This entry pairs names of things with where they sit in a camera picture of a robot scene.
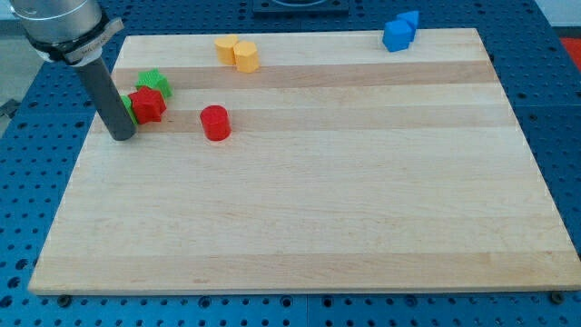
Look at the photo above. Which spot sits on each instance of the blue block behind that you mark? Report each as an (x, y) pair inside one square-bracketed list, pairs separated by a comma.
[(412, 19)]

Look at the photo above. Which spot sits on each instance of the wooden board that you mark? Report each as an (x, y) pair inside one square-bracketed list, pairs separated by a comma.
[(348, 169)]

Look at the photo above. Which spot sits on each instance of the green star block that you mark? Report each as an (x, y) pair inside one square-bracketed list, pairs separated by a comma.
[(155, 80)]

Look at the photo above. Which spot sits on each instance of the blue cube block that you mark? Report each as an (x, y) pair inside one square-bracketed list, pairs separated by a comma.
[(397, 35)]

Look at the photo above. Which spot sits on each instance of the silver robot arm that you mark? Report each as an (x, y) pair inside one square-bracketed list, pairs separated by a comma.
[(74, 32)]

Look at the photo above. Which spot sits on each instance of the green circle block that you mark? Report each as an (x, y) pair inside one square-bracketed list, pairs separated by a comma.
[(128, 104)]

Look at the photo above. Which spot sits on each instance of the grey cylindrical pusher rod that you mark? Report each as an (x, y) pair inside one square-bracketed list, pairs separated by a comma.
[(98, 83)]

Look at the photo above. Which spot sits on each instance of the red star block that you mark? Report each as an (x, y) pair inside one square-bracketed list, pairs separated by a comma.
[(148, 105)]

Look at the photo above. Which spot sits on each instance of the red cylinder block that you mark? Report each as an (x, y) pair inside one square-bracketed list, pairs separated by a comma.
[(215, 122)]

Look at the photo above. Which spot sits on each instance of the yellow hexagon block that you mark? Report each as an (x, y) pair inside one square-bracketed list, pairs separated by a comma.
[(246, 57)]

